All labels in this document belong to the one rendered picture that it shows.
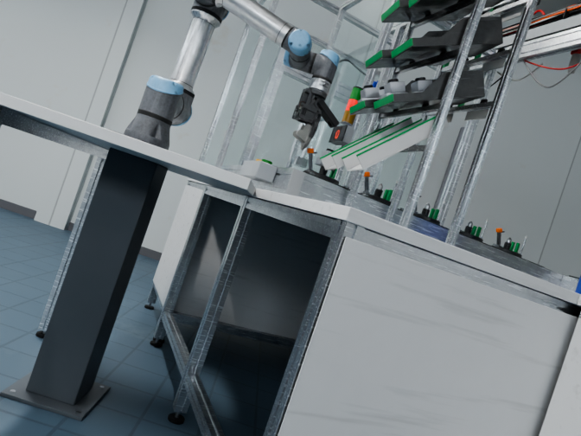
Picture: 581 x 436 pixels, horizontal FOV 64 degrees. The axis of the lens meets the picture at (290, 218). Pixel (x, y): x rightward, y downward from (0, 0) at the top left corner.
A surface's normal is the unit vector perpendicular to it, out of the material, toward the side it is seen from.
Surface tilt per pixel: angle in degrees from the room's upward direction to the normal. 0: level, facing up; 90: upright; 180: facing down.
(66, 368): 90
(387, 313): 90
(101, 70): 90
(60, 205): 90
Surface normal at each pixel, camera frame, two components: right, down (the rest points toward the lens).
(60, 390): 0.04, 0.00
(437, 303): 0.37, 0.11
